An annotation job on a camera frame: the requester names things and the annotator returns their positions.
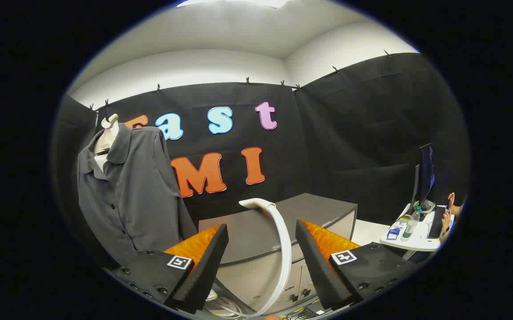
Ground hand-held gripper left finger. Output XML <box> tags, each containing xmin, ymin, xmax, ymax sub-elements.
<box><xmin>103</xmin><ymin>224</ymin><xmax>230</xmax><ymax>314</ymax></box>

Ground black computer monitor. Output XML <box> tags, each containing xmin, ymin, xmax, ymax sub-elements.
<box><xmin>412</xmin><ymin>142</ymin><xmax>437</xmax><ymax>209</ymax></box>

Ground cream steamer hanger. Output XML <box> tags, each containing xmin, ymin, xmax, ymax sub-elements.
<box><xmin>93</xmin><ymin>114</ymin><xmax>120</xmax><ymax>156</ymax></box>

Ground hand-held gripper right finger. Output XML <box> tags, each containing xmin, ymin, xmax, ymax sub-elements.
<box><xmin>295</xmin><ymin>219</ymin><xmax>418</xmax><ymax>311</ymax></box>

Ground grey cabinet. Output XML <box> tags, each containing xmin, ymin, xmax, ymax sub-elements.
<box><xmin>199</xmin><ymin>192</ymin><xmax>359</xmax><ymax>314</ymax></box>

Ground grey button shirt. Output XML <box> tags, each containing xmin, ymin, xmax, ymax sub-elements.
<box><xmin>77</xmin><ymin>124</ymin><xmax>198</xmax><ymax>267</ymax></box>

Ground clear water bottle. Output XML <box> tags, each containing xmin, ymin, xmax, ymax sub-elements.
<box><xmin>402</xmin><ymin>206</ymin><xmax>422</xmax><ymax>241</ymax></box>

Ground small white desk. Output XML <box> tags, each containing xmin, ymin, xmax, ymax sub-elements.
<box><xmin>380</xmin><ymin>202</ymin><xmax>454</xmax><ymax>252</ymax></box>

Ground ceiling light panel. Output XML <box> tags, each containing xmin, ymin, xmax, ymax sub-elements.
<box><xmin>176</xmin><ymin>0</ymin><xmax>290</xmax><ymax>9</ymax></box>

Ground row of backdrop clips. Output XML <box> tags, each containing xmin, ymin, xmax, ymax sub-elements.
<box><xmin>88</xmin><ymin>50</ymin><xmax>391</xmax><ymax>111</ymax></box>

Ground black keyboard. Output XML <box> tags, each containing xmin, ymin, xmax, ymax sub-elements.
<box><xmin>427</xmin><ymin>205</ymin><xmax>448</xmax><ymax>239</ymax></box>

